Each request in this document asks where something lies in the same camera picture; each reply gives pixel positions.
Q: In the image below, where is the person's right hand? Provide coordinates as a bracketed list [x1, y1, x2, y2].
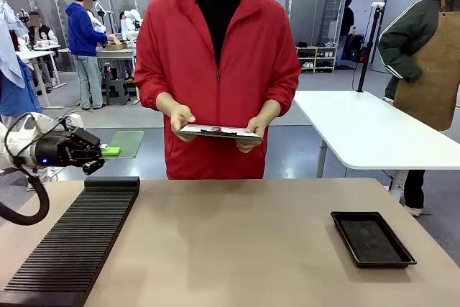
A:
[168, 104, 197, 142]

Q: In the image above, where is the black plastic tray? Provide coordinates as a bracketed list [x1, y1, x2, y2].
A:
[330, 211, 418, 270]

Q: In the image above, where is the wooden shoe shelf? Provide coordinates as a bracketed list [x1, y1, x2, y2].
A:
[295, 45, 339, 74]

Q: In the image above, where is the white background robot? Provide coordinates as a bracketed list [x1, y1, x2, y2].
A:
[119, 7, 145, 40]

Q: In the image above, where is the clipboard with black clip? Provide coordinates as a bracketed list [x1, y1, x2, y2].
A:
[178, 124, 265, 143]

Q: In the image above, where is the person's left hand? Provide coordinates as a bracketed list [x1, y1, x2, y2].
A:
[236, 116, 270, 154]

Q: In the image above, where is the person's left forearm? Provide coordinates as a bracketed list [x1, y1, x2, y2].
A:
[264, 69, 302, 125]

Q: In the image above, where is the person's right forearm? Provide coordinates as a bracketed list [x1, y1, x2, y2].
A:
[138, 82, 174, 113]

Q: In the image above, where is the person in light blue shirt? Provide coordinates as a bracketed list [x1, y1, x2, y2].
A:
[0, 2, 44, 125]

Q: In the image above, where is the grey step stool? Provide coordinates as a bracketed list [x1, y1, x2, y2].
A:
[104, 77, 131, 107]

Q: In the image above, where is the person in brown apron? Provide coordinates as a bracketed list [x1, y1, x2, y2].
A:
[377, 0, 460, 217]

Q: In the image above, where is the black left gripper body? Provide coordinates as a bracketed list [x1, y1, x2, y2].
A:
[34, 127, 104, 168]

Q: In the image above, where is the grey background workbench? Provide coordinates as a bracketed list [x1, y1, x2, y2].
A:
[95, 47, 142, 105]

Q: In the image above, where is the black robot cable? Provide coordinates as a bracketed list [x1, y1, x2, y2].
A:
[0, 112, 73, 227]

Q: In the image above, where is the person in red jacket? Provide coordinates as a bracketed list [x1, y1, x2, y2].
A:
[134, 0, 302, 180]

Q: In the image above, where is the white background desk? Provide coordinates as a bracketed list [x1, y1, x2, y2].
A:
[16, 44, 68, 111]

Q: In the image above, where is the seated person in varsity jacket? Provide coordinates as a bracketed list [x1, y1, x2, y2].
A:
[27, 11, 60, 57]

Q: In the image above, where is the person in blue hoodie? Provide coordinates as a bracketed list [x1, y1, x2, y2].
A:
[65, 0, 109, 111]

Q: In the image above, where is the black tripod pole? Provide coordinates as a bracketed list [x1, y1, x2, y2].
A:
[355, 1, 386, 93]

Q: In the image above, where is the black slotted PCB rack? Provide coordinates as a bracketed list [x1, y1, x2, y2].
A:
[0, 176, 141, 307]

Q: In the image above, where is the white table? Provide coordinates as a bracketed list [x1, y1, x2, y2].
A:
[293, 89, 460, 202]

